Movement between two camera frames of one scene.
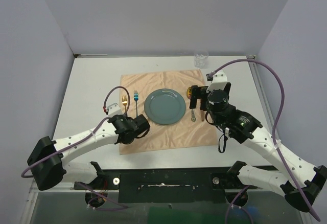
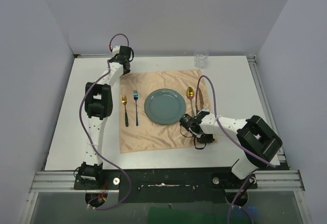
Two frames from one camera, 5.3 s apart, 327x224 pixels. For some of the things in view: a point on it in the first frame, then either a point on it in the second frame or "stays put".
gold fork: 124,102 stays put
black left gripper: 120,142 -> 127,71
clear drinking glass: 201,59 stays put
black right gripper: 199,92 -> 209,139
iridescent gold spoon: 189,94 stays put
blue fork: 136,98 stays put
